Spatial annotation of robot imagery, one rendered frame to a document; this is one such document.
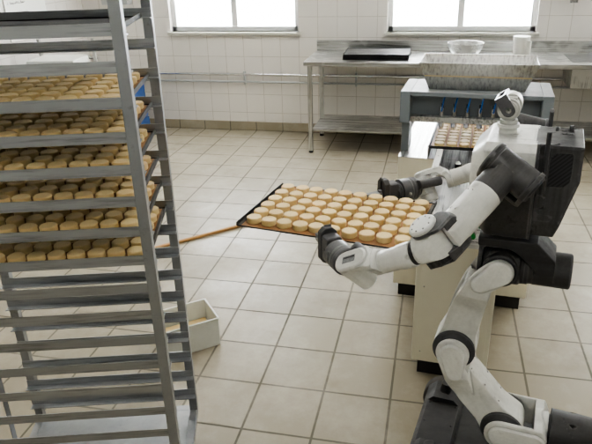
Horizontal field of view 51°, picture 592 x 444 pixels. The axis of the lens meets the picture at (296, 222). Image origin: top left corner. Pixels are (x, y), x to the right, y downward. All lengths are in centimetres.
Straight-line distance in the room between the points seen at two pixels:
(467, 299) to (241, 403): 123
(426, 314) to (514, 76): 121
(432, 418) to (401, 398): 40
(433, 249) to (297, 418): 136
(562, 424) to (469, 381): 34
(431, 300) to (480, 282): 78
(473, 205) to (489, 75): 161
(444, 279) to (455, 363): 62
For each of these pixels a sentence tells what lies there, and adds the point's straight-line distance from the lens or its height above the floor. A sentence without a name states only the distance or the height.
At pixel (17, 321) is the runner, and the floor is 87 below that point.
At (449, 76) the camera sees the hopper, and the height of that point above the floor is 125.
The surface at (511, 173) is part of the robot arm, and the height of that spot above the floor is 130.
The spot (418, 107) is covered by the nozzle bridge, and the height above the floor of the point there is 108.
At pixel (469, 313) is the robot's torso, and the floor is 73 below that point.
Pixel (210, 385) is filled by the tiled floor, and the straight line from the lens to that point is 300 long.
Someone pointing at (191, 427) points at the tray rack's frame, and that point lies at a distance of 258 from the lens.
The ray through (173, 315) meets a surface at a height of 60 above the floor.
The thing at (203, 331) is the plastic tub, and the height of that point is 10.
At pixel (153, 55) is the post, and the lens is 205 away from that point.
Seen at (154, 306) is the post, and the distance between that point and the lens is 185.
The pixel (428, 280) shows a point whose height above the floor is 51.
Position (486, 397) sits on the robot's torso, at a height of 40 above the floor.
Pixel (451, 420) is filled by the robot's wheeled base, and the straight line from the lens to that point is 254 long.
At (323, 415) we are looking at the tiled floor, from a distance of 280.
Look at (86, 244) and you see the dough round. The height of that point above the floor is 106.
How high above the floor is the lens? 185
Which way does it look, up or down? 24 degrees down
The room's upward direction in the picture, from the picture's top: 2 degrees counter-clockwise
